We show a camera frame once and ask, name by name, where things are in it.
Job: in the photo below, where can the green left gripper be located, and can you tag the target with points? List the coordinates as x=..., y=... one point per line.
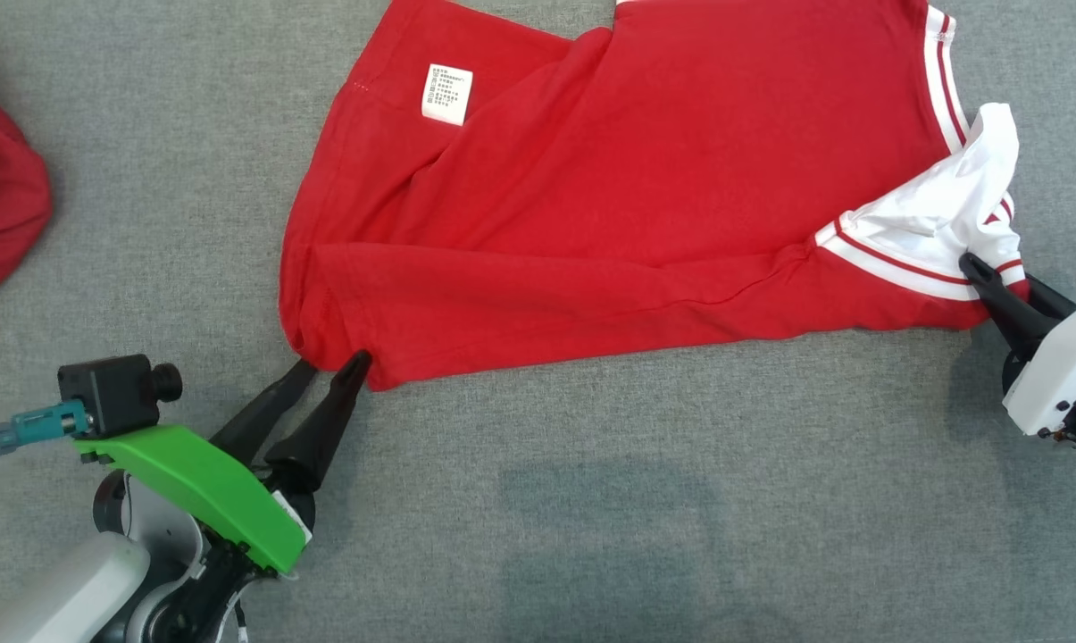
x=207, y=482

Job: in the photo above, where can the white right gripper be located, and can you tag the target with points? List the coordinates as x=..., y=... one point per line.
x=1064, y=366

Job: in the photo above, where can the red white jersey garment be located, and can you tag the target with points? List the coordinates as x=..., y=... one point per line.
x=591, y=196

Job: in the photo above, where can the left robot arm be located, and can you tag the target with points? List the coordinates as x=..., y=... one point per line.
x=73, y=589

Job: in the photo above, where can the crumpled red garment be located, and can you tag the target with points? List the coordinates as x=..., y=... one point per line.
x=2, y=205

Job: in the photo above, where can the teal left camera connector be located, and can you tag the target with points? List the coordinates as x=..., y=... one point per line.
x=46, y=421

